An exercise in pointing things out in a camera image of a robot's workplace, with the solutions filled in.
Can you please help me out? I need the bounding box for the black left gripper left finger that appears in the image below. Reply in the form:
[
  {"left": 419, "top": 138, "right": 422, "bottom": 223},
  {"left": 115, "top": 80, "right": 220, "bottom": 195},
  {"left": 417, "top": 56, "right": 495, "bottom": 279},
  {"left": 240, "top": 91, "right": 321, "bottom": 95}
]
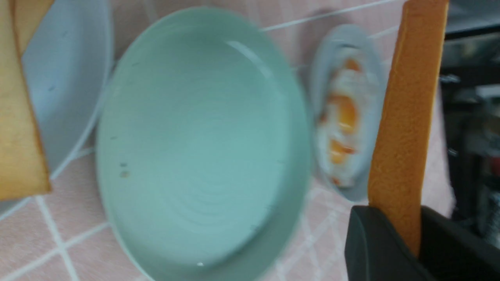
[{"left": 344, "top": 206, "right": 436, "bottom": 281}]

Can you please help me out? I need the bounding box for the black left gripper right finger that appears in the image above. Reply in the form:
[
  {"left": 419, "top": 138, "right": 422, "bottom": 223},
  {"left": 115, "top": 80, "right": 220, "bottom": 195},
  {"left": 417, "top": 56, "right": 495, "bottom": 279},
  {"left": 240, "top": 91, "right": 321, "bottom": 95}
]
[{"left": 418, "top": 206, "right": 500, "bottom": 281}]

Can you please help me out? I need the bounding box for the toast slice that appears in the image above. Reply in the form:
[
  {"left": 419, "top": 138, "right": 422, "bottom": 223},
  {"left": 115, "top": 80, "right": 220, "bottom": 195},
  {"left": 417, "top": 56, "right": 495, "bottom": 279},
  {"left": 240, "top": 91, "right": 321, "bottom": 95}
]
[
  {"left": 0, "top": 0, "right": 52, "bottom": 201},
  {"left": 368, "top": 0, "right": 449, "bottom": 256}
]

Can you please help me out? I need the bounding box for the fried egg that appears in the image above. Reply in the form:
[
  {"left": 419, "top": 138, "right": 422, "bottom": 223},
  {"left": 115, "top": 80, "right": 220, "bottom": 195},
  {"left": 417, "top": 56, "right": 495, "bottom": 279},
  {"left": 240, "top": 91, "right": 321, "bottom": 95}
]
[
  {"left": 317, "top": 131, "right": 360, "bottom": 188},
  {"left": 320, "top": 85, "right": 366, "bottom": 150},
  {"left": 329, "top": 46, "right": 368, "bottom": 85}
]

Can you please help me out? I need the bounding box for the grey egg plate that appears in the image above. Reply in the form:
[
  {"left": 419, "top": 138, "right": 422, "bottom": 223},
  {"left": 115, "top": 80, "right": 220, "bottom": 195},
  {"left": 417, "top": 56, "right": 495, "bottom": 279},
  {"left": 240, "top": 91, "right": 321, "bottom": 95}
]
[{"left": 309, "top": 24, "right": 386, "bottom": 202}]

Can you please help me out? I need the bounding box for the mint green centre plate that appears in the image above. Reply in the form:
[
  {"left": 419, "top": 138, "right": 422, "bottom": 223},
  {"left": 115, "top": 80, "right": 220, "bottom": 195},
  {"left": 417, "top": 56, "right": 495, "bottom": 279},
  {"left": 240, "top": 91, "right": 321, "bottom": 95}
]
[{"left": 96, "top": 7, "right": 314, "bottom": 281}]

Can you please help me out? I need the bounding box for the light blue bread plate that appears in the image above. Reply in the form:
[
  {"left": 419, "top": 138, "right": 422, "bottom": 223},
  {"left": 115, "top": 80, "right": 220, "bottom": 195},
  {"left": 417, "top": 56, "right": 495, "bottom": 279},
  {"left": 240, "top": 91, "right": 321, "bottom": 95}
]
[{"left": 1, "top": 0, "right": 114, "bottom": 215}]

